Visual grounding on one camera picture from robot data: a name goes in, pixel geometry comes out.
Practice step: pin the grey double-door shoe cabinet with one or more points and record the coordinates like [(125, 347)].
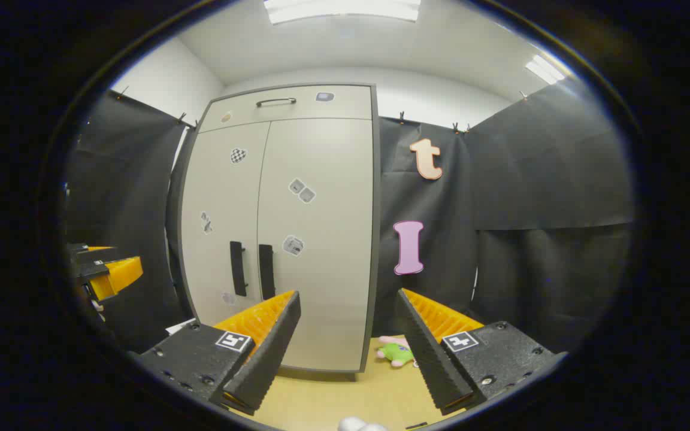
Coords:
[(376, 239)]

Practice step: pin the small ceiling light panel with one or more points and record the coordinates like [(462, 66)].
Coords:
[(545, 70)]

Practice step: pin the white rounded object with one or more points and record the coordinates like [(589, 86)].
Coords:
[(360, 425)]

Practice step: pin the grey cabinet door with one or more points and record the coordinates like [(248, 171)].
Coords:
[(219, 197), (327, 287)]

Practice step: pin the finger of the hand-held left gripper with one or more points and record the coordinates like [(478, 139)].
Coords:
[(96, 256), (118, 274)]

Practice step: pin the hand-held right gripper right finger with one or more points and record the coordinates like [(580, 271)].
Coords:
[(432, 359)]

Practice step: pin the green and pink plush toy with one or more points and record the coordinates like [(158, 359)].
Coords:
[(398, 354)]

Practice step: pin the long ceiling light panel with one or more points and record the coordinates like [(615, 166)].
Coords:
[(342, 9)]

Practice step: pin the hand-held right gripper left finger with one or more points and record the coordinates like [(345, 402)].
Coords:
[(264, 359)]

